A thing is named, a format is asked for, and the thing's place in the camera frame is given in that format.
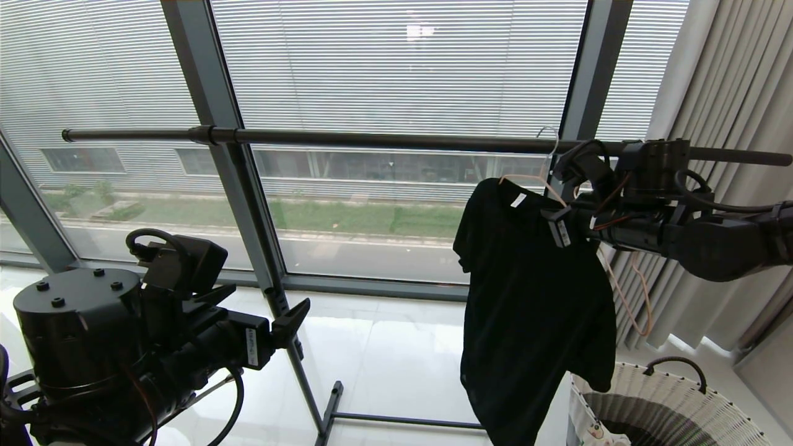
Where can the cream printed garment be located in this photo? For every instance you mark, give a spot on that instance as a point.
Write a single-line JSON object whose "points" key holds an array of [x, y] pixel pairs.
{"points": [[604, 435]]}

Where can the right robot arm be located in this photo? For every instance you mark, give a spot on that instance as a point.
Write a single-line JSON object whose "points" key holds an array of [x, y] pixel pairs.
{"points": [[712, 241]]}

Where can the beige curtain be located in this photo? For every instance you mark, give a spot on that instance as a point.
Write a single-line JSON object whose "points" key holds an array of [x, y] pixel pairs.
{"points": [[731, 74]]}

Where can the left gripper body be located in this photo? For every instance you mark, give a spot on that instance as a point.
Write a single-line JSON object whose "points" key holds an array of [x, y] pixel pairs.
{"points": [[235, 347]]}

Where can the black garment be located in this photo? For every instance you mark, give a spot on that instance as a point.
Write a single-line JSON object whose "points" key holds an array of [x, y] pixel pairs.
{"points": [[533, 310]]}

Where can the black clothes rack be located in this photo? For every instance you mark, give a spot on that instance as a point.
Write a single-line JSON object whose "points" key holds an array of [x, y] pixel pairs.
{"points": [[372, 139]]}

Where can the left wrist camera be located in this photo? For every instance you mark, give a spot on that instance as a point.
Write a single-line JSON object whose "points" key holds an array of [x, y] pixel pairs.
{"points": [[198, 260]]}

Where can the pink clothes hanger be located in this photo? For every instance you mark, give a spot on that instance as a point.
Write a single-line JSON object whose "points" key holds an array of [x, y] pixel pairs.
{"points": [[647, 303], [556, 193]]}

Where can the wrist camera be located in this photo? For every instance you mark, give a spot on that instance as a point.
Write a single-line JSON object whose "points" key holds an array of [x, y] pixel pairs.
{"points": [[582, 166], [198, 260]]}

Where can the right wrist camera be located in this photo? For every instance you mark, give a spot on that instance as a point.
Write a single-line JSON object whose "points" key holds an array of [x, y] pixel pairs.
{"points": [[582, 166]]}

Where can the white laundry basket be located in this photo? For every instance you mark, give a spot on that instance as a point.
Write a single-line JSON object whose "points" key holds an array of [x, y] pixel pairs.
{"points": [[681, 409]]}

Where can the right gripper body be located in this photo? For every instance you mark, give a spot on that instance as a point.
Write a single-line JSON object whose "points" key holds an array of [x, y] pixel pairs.
{"points": [[588, 229]]}

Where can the window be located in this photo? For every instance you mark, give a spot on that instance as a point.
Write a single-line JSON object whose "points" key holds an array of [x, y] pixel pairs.
{"points": [[372, 74]]}

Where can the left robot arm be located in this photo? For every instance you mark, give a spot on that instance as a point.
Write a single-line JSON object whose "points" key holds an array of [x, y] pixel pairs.
{"points": [[74, 334]]}

